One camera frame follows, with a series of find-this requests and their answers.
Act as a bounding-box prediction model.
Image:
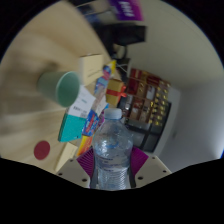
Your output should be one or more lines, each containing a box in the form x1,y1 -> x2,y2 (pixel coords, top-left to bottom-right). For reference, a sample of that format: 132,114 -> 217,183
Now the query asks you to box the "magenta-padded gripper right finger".
128,145 -> 173,188

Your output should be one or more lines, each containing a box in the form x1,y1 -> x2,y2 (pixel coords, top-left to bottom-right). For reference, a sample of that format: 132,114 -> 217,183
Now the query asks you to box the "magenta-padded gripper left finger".
55,147 -> 98,189

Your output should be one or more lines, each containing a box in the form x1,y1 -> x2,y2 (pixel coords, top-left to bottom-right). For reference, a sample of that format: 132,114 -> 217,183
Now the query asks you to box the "clear plastic water bottle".
91,107 -> 134,191

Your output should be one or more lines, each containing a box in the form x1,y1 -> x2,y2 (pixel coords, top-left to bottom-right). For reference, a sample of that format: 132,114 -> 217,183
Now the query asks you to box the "manila paper envelope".
54,142 -> 79,173

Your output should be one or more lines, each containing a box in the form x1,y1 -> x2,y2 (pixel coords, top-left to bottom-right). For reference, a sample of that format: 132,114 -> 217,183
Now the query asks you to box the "red and orange book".
76,134 -> 94,157

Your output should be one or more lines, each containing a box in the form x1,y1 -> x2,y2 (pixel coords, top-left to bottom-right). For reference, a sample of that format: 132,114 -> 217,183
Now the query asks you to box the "flat round red coaster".
33,140 -> 51,161

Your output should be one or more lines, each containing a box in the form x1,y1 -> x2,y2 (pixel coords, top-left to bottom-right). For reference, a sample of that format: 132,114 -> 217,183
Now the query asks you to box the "teal book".
58,113 -> 87,143

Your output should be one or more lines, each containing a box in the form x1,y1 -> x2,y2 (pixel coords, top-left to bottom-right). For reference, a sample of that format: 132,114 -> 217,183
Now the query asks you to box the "blue printed booklet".
82,109 -> 100,137

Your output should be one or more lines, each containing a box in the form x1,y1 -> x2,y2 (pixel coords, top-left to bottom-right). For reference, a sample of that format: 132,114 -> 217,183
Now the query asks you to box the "wooden shelf unit with trophies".
118,68 -> 173,153

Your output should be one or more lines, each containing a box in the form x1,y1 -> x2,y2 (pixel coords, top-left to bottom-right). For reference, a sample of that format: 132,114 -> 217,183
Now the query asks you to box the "white printed booklet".
68,84 -> 98,118

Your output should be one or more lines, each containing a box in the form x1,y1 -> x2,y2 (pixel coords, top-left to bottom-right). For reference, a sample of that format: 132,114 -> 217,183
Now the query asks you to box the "pale green cup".
36,70 -> 82,108

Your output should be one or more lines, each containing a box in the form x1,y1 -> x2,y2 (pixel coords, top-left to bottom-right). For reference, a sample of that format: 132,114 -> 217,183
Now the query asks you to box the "yellow gift box red ribbon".
105,78 -> 128,108

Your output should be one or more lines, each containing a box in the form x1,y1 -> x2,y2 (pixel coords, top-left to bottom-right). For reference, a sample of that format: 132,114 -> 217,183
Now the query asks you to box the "pale yellow notepad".
78,53 -> 105,87

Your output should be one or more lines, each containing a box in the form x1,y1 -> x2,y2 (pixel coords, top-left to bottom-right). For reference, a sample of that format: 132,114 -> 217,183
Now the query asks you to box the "black office chair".
91,21 -> 148,63

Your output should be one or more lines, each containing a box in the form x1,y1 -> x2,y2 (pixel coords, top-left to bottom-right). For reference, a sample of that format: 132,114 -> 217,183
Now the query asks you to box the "purple sign board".
108,0 -> 144,22

